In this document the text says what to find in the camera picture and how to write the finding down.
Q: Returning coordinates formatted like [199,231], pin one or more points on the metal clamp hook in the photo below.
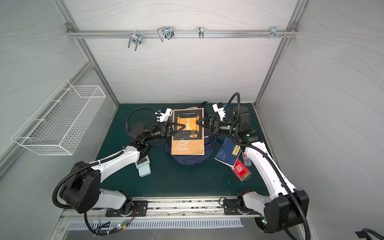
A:
[165,32]
[273,34]
[200,32]
[135,40]

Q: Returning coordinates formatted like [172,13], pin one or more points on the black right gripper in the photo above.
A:
[214,125]

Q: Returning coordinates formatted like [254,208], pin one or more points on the red box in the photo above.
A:
[241,171]

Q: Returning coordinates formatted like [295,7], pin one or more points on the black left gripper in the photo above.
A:
[165,132]

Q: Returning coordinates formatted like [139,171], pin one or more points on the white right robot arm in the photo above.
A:
[284,206]

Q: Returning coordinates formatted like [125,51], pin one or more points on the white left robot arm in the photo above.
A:
[81,188]

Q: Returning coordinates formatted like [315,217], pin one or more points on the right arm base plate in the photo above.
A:
[234,207]

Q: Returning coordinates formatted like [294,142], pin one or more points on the white green calculator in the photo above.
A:
[143,167]

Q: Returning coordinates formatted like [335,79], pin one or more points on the aluminium top cross rail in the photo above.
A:
[179,34]

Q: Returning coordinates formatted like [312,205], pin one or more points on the clear pencil case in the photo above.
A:
[247,161]

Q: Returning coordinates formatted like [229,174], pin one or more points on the orange brown scroll book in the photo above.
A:
[190,142]

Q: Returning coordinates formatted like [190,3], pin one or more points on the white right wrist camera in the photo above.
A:
[220,109]

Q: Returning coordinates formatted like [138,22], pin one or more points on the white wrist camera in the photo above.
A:
[220,109]
[163,114]

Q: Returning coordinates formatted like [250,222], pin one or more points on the navy blue student backpack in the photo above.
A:
[209,147]

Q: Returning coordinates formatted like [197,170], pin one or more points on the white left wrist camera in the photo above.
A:
[163,114]

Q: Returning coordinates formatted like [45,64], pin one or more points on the blue passport booklet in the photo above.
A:
[228,153]

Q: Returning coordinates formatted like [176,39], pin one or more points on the white wire wall basket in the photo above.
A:
[57,127]

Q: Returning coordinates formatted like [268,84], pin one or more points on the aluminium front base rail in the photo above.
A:
[168,207]

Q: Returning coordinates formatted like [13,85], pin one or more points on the white slotted cable duct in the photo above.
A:
[148,224]

